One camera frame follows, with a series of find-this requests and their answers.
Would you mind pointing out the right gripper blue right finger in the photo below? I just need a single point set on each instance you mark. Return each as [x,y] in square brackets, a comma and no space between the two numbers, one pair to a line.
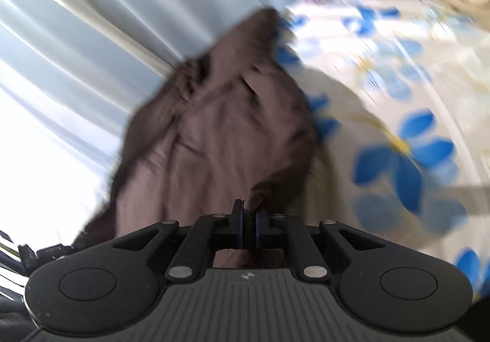
[263,230]

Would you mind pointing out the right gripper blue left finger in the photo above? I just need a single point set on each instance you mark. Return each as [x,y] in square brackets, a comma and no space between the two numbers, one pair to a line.
[235,221]

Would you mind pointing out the dark brown garment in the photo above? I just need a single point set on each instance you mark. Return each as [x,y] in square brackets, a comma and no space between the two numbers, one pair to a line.
[230,124]

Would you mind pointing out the blue floral bed sheet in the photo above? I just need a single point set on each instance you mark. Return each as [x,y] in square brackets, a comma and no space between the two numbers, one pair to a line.
[399,93]

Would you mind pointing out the white pleated curtain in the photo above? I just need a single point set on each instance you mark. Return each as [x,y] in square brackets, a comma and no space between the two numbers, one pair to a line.
[72,73]

